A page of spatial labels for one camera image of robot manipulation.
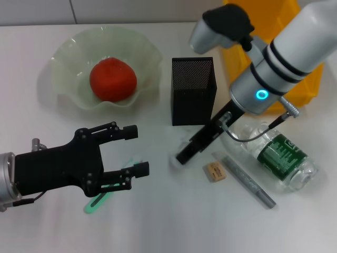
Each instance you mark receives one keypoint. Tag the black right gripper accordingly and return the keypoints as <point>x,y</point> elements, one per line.
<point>216,126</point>

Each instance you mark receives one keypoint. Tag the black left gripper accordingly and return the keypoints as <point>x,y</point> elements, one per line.
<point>58,168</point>

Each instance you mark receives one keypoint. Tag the red tomato-shaped toy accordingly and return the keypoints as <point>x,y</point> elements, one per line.
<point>113,79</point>

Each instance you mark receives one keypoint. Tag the clear green-label water bottle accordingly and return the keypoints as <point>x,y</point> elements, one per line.
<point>284,158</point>

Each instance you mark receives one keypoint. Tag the tan eraser block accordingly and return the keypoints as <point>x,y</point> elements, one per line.
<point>214,172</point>

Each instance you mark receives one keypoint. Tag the black mesh pen holder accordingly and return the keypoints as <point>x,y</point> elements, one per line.
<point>192,105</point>

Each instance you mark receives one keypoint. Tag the grey marker pen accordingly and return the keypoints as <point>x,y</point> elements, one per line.
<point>247,182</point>

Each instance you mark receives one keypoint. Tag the green utility knife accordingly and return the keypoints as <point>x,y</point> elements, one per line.
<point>90,206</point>

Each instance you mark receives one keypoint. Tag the pale green glass fruit plate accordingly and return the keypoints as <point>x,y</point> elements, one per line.
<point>71,52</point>

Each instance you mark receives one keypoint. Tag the yellow plastic bin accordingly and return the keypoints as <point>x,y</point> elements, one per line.
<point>231,66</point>

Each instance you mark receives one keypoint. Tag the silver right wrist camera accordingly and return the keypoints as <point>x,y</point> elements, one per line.
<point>226,23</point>

